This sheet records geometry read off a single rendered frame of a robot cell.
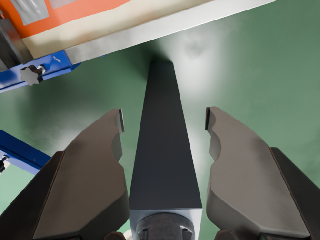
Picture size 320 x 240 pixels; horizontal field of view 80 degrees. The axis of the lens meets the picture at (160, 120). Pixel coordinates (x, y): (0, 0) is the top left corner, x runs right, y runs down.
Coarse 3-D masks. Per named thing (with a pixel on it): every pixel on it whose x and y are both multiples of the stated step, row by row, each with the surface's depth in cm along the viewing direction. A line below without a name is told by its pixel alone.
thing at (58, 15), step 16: (0, 0) 44; (48, 0) 44; (64, 0) 44; (80, 0) 44; (96, 0) 44; (112, 0) 44; (128, 0) 44; (16, 16) 45; (64, 16) 45; (80, 16) 45; (32, 32) 47
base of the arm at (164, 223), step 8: (152, 216) 46; (160, 216) 45; (168, 216) 45; (176, 216) 46; (144, 224) 46; (152, 224) 44; (160, 224) 44; (168, 224) 44; (176, 224) 44; (184, 224) 45; (192, 224) 48; (136, 232) 47; (144, 232) 46; (152, 232) 43; (160, 232) 43; (168, 232) 43; (176, 232) 43; (184, 232) 46; (192, 232) 46
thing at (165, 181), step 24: (168, 72) 128; (168, 96) 97; (144, 120) 78; (168, 120) 78; (144, 144) 66; (168, 144) 65; (144, 168) 56; (168, 168) 56; (192, 168) 56; (144, 192) 49; (168, 192) 49; (192, 192) 49; (144, 216) 47; (192, 216) 47
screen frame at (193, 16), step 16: (224, 0) 41; (240, 0) 41; (256, 0) 41; (272, 0) 41; (176, 16) 42; (192, 16) 42; (208, 16) 42; (224, 16) 42; (112, 32) 47; (128, 32) 44; (144, 32) 44; (160, 32) 44; (80, 48) 46; (96, 48) 46; (112, 48) 46
